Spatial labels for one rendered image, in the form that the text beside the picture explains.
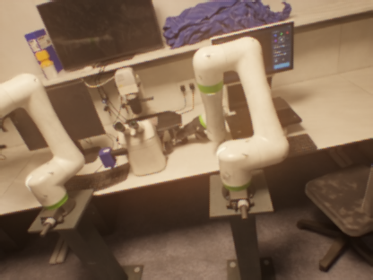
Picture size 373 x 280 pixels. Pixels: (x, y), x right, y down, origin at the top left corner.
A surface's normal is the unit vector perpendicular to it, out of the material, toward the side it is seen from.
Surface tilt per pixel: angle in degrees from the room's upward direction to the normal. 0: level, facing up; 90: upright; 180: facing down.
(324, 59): 90
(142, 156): 91
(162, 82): 90
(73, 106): 86
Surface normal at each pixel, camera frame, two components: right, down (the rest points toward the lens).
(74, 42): 0.04, 0.49
